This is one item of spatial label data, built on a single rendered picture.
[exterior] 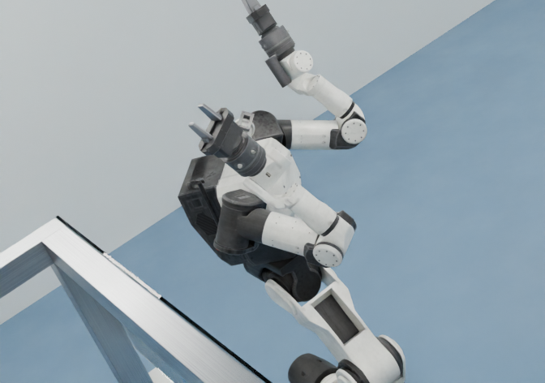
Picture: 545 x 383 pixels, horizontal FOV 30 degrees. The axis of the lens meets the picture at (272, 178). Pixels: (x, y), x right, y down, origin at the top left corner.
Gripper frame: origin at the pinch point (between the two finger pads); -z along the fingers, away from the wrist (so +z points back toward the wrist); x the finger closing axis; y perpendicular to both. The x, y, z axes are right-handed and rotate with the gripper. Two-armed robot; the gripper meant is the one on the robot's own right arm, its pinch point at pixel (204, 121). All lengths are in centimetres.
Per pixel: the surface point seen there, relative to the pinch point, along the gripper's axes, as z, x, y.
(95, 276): -24, -52, 28
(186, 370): -23, -66, 64
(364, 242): 181, 65, -121
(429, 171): 202, 116, -120
